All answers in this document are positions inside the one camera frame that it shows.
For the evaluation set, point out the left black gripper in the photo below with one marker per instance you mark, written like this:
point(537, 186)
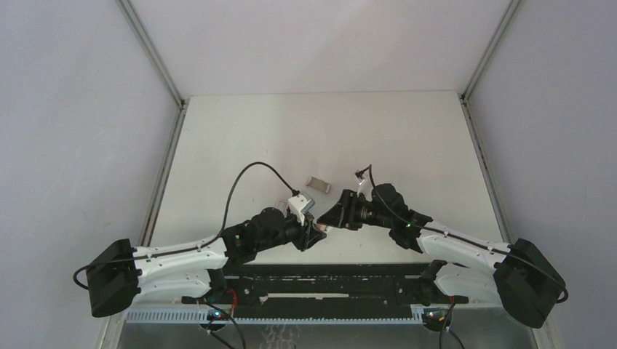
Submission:
point(307, 235)

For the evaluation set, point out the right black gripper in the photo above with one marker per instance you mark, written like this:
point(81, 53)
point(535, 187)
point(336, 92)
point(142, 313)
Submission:
point(343, 215)

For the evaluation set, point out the red white staple box sleeve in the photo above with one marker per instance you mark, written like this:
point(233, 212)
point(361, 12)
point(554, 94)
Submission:
point(282, 205)

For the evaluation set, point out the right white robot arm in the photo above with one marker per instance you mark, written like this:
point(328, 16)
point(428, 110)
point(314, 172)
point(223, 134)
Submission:
point(517, 276)

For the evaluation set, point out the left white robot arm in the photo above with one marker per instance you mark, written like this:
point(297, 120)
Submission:
point(123, 275)

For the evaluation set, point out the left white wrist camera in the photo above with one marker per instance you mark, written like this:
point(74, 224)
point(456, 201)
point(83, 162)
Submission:
point(300, 205)

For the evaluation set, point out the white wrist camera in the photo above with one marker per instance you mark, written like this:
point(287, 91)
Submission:
point(300, 205)
point(362, 179)

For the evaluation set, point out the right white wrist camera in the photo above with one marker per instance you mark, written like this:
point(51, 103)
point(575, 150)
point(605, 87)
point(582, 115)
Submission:
point(362, 179)

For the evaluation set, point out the black front mounting rail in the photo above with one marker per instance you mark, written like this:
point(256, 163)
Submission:
point(327, 292)

